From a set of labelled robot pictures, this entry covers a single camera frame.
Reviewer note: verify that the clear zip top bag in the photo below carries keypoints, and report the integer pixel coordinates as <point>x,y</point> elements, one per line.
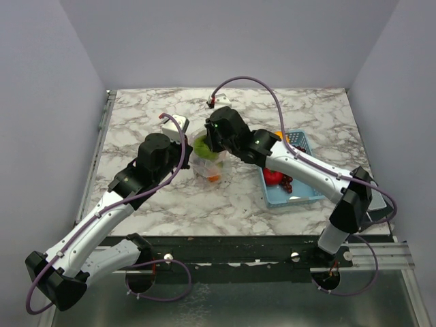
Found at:
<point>199,165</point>

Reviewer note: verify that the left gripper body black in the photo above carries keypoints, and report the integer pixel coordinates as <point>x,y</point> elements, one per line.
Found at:
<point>176,154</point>

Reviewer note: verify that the dark red grapes bunch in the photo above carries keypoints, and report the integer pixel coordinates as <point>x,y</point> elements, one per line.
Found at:
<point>286,183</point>

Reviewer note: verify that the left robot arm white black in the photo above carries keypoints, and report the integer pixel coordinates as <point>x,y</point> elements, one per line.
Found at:
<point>64,272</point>

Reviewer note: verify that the red tomato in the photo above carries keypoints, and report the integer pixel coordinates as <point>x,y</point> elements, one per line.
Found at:
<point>272,178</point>

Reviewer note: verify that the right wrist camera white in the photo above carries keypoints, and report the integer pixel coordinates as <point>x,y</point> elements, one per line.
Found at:
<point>218,101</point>

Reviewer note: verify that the green cabbage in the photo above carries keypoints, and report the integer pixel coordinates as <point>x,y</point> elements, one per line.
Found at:
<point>201,149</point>

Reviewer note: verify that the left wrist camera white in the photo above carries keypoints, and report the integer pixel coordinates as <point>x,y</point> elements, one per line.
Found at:
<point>170,126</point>

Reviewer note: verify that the black mounting rail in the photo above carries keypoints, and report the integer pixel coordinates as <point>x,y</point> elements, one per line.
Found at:
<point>238,259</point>

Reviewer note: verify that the green orange mango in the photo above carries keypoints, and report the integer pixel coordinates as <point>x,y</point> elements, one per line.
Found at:
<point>214,171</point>

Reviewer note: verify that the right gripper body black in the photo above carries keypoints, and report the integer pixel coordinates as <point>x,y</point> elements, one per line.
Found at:
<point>217,144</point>

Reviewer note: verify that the yellow bell pepper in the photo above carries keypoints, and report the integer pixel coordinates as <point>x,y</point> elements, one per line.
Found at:
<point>283,136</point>

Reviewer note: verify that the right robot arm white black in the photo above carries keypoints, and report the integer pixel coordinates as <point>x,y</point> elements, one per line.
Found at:
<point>349,191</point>

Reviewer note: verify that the light blue plastic basket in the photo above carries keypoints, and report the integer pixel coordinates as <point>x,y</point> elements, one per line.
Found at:
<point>275,196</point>

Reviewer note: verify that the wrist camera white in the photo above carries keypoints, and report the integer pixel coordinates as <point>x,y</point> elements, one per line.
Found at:
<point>218,101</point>
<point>170,126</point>

